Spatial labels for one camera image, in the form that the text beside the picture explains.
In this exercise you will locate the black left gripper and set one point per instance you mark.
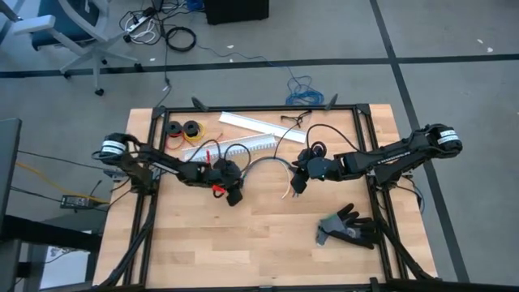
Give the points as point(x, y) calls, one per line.
point(225, 174)

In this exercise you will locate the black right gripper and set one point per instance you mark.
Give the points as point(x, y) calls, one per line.
point(324, 169)

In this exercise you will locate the black zip tie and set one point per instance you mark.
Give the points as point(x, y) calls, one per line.
point(286, 138)

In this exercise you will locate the white duct cover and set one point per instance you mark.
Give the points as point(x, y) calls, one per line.
point(259, 125)

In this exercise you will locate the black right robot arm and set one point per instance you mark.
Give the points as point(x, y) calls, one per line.
point(389, 158)

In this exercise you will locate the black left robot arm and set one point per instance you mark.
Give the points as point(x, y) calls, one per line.
point(162, 160)

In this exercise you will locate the black grey work glove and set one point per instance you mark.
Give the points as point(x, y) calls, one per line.
point(348, 225)

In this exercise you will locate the clear safety glasses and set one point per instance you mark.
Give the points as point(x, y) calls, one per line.
point(297, 120)

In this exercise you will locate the black power adapter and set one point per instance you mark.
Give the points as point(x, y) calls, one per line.
point(75, 201)

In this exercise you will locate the black floor box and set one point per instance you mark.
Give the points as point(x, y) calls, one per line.
point(235, 10)

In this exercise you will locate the black side desk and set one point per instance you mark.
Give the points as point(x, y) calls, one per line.
point(48, 235)

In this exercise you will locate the office chair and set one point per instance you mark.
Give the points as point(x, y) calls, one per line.
point(95, 54)

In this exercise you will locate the white power strip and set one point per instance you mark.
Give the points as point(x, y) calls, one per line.
point(140, 22)

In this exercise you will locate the dark grey monitor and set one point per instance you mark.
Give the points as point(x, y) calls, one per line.
point(8, 170)

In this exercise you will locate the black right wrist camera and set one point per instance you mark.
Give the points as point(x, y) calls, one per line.
point(310, 156)

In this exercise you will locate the black aluminium table frame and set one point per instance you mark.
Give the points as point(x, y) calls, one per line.
point(243, 108)

